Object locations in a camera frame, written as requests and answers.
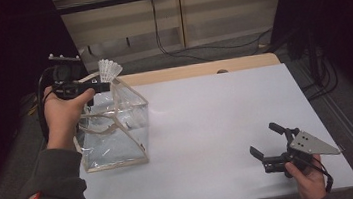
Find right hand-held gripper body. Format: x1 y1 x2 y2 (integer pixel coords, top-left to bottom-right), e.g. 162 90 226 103
259 121 344 182

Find person's right hand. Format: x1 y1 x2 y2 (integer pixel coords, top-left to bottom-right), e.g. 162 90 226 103
283 153 330 199

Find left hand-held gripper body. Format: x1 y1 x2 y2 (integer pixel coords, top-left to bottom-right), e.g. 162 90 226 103
46 48 95 103

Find light wooden cabinet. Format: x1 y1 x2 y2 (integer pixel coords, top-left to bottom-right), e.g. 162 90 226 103
51 0 293 73

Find person's left hand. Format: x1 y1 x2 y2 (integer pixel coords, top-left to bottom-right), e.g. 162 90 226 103
39 81 102 153

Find black floor cables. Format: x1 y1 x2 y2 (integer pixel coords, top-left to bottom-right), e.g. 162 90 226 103
296 45 342 103

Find white paper sheet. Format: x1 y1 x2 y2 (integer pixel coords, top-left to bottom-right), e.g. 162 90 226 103
68 55 353 199

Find clear plastic bag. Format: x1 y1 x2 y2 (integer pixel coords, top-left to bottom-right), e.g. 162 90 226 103
66 66 157 175

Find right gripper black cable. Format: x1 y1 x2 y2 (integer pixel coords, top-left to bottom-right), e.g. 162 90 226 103
296 151 336 198

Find black wall cable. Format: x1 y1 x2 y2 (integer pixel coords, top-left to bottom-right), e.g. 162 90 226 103
150 0 276 68

